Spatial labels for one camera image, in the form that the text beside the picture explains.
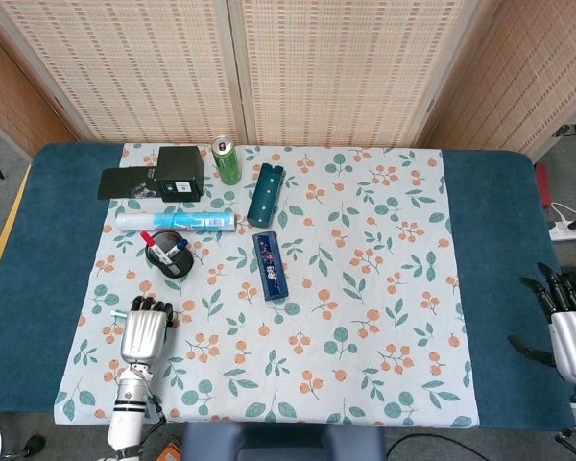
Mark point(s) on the blue patterned pencil case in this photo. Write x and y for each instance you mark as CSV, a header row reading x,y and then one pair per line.
x,y
270,266

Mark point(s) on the white power strip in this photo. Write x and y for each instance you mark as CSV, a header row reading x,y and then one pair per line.
x,y
568,234

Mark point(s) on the black microphone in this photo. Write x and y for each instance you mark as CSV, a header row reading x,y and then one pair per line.
x,y
31,444

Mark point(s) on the floral print tablecloth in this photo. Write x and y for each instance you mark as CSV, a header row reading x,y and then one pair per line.
x,y
317,288

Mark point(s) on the dark teal pencil case base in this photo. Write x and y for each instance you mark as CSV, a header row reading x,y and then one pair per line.
x,y
265,197

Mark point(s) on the black cardboard box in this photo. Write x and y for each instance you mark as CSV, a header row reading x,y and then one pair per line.
x,y
180,168

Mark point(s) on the green drink can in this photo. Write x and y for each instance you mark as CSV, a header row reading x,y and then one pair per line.
x,y
228,165

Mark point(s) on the red marker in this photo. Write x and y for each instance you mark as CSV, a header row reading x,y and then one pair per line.
x,y
156,249

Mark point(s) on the woven bamboo screen panel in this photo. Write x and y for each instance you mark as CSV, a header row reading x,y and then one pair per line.
x,y
139,67
345,67

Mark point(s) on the dark blue table cover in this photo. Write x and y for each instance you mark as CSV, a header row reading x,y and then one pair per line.
x,y
57,230

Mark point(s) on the brown perforated screen panel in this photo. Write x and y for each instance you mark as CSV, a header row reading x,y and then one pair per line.
x,y
14,96
523,81

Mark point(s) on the flat black card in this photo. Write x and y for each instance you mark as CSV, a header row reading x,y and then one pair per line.
x,y
122,182

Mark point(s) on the orange box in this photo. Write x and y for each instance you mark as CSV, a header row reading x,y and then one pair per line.
x,y
170,452

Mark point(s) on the red flat object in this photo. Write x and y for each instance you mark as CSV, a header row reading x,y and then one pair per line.
x,y
543,187

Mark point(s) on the blue white plastic bag roll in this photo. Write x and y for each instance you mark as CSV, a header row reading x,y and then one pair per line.
x,y
173,221

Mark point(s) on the blue chair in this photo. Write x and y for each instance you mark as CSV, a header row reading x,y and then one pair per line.
x,y
278,444

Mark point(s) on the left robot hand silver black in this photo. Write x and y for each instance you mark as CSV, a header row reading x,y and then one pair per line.
x,y
144,336

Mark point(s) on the blue marker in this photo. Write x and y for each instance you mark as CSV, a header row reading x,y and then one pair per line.
x,y
177,249

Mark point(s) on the black pen holder cup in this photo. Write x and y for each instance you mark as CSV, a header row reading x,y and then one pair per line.
x,y
184,266

